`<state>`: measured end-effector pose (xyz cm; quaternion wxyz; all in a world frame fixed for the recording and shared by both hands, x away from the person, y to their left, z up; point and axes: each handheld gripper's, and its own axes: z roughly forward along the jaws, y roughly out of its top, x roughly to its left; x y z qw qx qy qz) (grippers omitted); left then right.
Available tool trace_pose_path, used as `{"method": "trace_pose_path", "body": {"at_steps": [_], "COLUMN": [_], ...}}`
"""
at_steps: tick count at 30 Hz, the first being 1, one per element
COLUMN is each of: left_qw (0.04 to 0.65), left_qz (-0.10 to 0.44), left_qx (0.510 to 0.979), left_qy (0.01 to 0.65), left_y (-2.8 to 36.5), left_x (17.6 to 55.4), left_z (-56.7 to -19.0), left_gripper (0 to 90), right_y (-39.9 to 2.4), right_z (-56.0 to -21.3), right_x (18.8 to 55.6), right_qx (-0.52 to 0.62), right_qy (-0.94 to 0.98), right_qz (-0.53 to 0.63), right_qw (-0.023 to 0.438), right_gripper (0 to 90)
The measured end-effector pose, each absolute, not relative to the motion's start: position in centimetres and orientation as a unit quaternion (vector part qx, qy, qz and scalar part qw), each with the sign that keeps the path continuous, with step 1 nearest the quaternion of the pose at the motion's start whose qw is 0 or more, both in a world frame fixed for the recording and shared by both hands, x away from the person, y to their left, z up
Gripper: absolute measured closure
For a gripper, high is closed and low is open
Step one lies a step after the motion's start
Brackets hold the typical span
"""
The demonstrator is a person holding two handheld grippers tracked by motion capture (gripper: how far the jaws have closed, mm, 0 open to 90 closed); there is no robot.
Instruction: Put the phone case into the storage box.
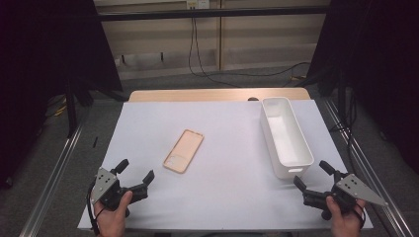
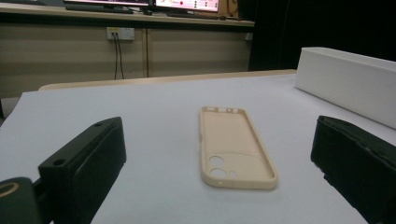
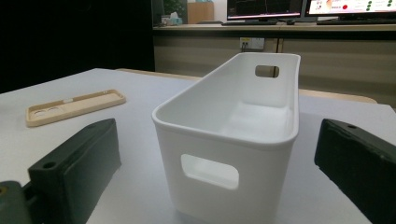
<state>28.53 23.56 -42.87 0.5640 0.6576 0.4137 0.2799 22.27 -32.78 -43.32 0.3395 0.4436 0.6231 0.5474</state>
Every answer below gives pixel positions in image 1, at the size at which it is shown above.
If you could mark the metal floor rail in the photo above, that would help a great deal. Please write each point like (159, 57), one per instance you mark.
(369, 164)
(49, 187)

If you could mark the black curtain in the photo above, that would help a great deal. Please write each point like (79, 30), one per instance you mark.
(378, 65)
(39, 65)

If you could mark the wooden table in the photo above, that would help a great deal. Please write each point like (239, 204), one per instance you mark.
(197, 95)

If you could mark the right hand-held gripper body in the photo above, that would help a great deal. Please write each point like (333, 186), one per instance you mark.
(349, 192)

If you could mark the black metal stand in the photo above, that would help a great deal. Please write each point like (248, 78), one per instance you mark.
(70, 112)

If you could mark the person's left hand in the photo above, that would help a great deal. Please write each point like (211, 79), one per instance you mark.
(112, 220)

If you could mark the white wall outlet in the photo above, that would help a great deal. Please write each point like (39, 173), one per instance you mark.
(197, 4)

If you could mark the beige phone case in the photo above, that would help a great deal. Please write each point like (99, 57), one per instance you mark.
(184, 151)

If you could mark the person's right hand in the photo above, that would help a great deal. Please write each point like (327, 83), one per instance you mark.
(344, 223)

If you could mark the black horizontal frame bar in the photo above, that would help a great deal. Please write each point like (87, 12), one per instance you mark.
(210, 13)

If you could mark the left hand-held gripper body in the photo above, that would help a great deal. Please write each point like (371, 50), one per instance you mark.
(107, 192)

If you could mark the white table cover sheet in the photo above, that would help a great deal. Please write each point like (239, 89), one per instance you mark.
(230, 191)

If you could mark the white plastic storage bin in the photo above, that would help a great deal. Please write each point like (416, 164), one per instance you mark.
(286, 138)

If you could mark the dark table grommet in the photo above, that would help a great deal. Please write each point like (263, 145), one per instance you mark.
(253, 98)

